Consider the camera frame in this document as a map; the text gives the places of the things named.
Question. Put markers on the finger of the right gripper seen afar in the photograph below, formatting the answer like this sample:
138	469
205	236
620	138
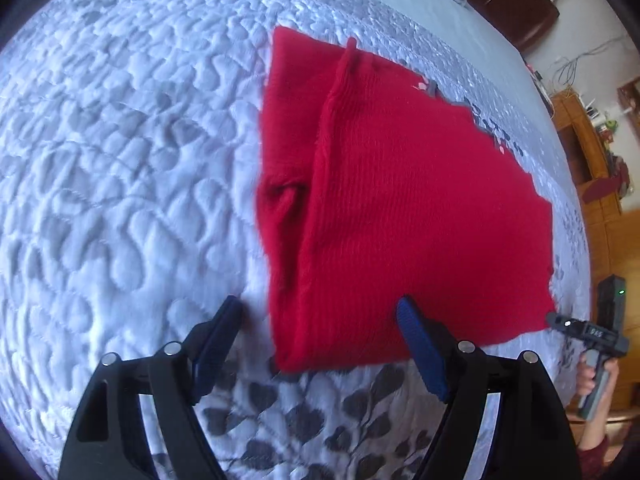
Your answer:
558	322

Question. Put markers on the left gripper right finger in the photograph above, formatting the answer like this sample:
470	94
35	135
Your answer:
503	418

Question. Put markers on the red knitted sweater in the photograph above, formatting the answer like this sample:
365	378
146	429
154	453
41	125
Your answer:
374	187

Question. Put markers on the person's right hand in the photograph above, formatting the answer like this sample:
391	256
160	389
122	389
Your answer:
595	429

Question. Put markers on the wooden cabinet desk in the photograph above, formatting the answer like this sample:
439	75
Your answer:
612	234

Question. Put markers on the dark red hanging cloth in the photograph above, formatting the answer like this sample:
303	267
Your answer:
616	183

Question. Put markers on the clutter on wooden shelf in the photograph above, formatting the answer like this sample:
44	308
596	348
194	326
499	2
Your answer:
617	122

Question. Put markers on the grey floral quilted bedspread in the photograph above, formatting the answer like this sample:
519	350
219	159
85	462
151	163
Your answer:
129	164

